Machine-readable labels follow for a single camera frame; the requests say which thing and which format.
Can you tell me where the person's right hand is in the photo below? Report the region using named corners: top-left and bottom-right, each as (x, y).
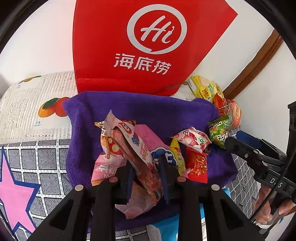
top-left (254, 184), bottom-right (295, 225)

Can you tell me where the pink wafer snack packet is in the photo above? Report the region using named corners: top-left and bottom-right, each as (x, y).
top-left (91, 153), bottom-right (126, 186)

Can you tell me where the orange potato chip bag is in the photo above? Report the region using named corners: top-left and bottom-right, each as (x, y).
top-left (214, 94), bottom-right (241, 130)

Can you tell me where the blue tissue box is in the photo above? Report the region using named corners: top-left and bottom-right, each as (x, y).
top-left (147, 188), bottom-right (230, 241)

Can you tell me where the black cable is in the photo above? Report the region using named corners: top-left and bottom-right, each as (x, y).
top-left (249, 152), bottom-right (296, 224)

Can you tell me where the long red pink snack packet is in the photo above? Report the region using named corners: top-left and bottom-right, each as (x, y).
top-left (104, 111), bottom-right (163, 205)

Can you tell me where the brown wooden door frame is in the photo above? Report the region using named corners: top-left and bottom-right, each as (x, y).
top-left (223, 29), bottom-right (283, 99)

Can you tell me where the green snack packet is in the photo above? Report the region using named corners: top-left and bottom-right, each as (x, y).
top-left (208, 115), bottom-right (229, 149)

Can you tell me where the pink panda snack packet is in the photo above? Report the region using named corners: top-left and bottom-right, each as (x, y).
top-left (94, 121), bottom-right (125, 161)

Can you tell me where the grey checked table cloth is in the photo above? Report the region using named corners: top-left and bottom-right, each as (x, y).
top-left (0, 127), bottom-right (262, 241)

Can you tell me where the purple towel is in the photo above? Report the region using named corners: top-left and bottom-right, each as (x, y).
top-left (63, 91), bottom-right (238, 231)

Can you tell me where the yellow potato chip bag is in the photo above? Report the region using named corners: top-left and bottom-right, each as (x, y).
top-left (188, 75), bottom-right (224, 103)

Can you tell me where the pink white strawberry snack packet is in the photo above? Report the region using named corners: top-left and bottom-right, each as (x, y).
top-left (174, 126), bottom-right (212, 153)

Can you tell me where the newspaper print table cover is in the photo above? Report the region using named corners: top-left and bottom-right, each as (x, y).
top-left (1, 71), bottom-right (195, 144)

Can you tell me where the pale pink candy packet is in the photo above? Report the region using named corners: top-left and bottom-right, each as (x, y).
top-left (115, 181), bottom-right (154, 219)

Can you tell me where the yellow pink snack bag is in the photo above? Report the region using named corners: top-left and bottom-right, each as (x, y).
top-left (135, 125), bottom-right (188, 178)

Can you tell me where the red paper shopping bag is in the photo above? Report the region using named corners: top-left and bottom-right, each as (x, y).
top-left (73, 0), bottom-right (237, 96)

